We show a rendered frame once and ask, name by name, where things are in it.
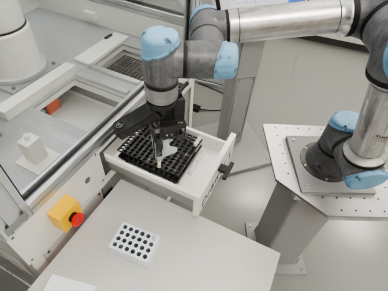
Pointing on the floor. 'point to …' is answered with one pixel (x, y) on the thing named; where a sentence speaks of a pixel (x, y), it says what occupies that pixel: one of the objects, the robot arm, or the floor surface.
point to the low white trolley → (81, 267)
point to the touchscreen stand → (241, 112)
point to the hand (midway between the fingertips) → (156, 156)
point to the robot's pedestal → (287, 226)
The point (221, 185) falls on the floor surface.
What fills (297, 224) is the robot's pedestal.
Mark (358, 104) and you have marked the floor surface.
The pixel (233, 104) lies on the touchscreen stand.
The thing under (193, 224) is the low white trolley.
